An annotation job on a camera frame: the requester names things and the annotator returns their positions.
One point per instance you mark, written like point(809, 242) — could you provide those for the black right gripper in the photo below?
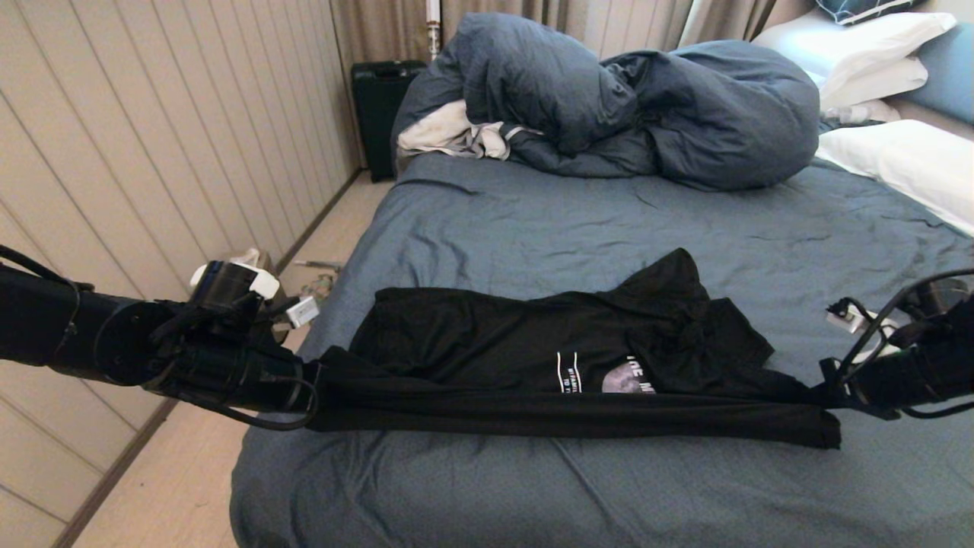
point(875, 384)

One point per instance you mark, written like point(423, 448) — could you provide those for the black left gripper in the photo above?
point(259, 380)

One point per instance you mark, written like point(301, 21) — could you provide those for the black moon print t-shirt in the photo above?
point(494, 380)

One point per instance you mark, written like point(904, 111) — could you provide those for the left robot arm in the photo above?
point(76, 335)

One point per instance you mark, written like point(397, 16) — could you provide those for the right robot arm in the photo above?
point(936, 358)

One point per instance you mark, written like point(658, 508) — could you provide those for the beige trash bin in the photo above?
point(275, 304)

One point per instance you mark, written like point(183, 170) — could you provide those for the multicoloured rag mop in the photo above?
point(319, 285)

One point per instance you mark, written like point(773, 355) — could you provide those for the clear plastic bin bag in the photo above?
point(249, 256)

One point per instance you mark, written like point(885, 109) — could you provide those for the long white pillow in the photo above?
point(913, 164)

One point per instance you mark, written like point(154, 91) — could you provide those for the black suitcase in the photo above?
point(380, 114)

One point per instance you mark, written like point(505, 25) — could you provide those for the flat white pillow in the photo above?
point(883, 85)

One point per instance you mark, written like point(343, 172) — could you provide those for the white crumpled cloth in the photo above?
point(445, 129)

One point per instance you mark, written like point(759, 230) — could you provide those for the blue bed sheet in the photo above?
point(533, 221)

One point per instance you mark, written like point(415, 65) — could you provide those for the light blue headboard cushion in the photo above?
point(951, 76)

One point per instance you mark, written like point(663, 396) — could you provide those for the dark blue duvet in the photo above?
point(685, 114)

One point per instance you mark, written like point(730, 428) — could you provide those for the beige curtain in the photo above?
point(380, 30)

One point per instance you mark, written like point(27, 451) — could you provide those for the dark patterned cushion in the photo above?
point(860, 9)

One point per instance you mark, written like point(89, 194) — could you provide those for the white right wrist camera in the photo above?
point(848, 318)

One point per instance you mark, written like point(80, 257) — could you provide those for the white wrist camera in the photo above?
point(300, 312)
point(848, 318)

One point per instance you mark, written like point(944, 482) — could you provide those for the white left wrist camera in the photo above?
point(300, 312)

